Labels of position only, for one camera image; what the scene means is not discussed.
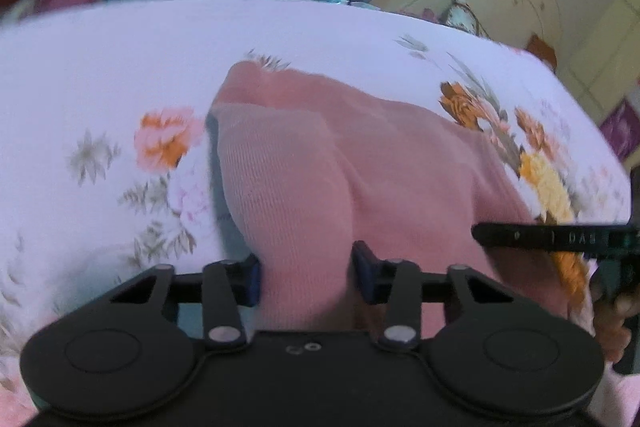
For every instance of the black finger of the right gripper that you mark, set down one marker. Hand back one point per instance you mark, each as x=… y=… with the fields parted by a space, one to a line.
x=594 y=241

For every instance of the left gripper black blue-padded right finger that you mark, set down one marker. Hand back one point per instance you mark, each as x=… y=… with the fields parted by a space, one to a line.
x=396 y=284

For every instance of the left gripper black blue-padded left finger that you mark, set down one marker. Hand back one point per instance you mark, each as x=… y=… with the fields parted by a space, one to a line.
x=228 y=286

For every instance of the pink long-sleeve shirt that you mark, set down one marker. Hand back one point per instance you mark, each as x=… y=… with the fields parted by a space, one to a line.
x=310 y=166

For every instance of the person's hand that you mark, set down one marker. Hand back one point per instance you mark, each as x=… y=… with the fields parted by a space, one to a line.
x=609 y=318

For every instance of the white floral bed sheet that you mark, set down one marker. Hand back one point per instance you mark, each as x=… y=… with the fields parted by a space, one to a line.
x=109 y=152

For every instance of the cream wardrobe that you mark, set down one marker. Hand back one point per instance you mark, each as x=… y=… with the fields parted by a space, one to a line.
x=605 y=66

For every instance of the orange patterned pillow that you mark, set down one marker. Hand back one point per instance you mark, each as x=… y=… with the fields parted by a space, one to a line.
x=543 y=51

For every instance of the patterned cushion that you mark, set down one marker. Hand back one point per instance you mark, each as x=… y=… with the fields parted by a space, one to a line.
x=459 y=15

